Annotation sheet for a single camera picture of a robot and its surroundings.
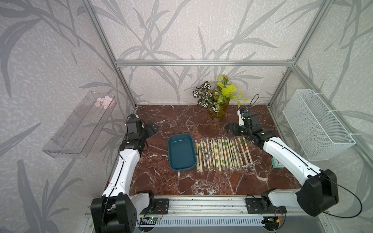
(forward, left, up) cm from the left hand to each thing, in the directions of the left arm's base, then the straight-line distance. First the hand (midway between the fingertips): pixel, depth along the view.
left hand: (149, 126), depth 82 cm
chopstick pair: (-6, -44, -19) cm, 48 cm away
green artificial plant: (+23, -43, +2) cm, 49 cm away
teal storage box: (-6, -17, -20) cm, 27 cm away
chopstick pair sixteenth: (-9, -28, -19) cm, 35 cm away
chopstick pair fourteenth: (-6, -33, -20) cm, 39 cm away
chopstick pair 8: (-6, -61, -19) cm, 64 cm away
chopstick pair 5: (-7, -52, -20) cm, 56 cm away
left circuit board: (-42, -7, -19) cm, 47 cm away
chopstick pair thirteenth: (-7, -35, -20) cm, 41 cm away
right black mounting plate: (-36, -58, -18) cm, 71 cm away
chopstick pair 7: (-6, -58, -19) cm, 61 cm away
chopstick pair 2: (-7, -46, -19) cm, 51 cm away
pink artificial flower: (+7, +22, +12) cm, 26 cm away
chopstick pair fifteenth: (-8, -30, -20) cm, 36 cm away
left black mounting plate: (-37, -9, -19) cm, 42 cm away
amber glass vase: (+31, -49, -17) cm, 60 cm away
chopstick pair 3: (-7, -49, -20) cm, 53 cm away
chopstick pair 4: (-8, -50, -19) cm, 54 cm away
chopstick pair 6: (-6, -56, -19) cm, 59 cm away
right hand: (+2, -49, -1) cm, 49 cm away
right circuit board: (-44, -65, -22) cm, 81 cm away
